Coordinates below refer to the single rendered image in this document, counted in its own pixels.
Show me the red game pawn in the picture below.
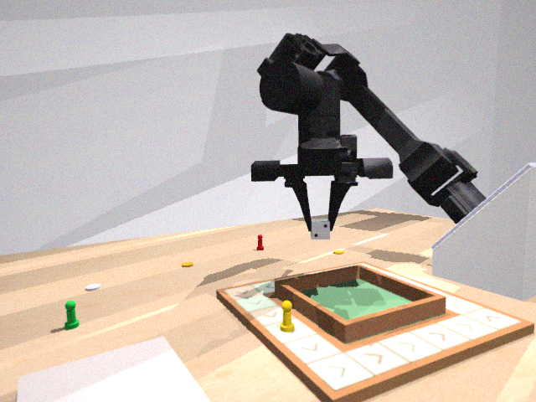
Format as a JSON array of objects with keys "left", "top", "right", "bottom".
[{"left": 257, "top": 234, "right": 264, "bottom": 250}]

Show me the yellow game pawn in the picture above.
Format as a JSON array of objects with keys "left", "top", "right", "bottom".
[{"left": 281, "top": 301, "right": 294, "bottom": 333}]

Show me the green game pawn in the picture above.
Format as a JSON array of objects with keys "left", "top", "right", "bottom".
[{"left": 64, "top": 301, "right": 80, "bottom": 330}]

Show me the grey die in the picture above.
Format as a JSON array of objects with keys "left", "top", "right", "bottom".
[{"left": 311, "top": 219, "right": 330, "bottom": 240}]

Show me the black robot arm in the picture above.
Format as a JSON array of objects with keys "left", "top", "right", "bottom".
[{"left": 256, "top": 33, "right": 486, "bottom": 224}]

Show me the white flat disc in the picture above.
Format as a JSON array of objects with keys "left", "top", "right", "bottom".
[{"left": 85, "top": 284, "right": 101, "bottom": 291}]

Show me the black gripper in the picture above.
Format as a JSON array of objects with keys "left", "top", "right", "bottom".
[{"left": 251, "top": 116, "right": 393, "bottom": 232}]

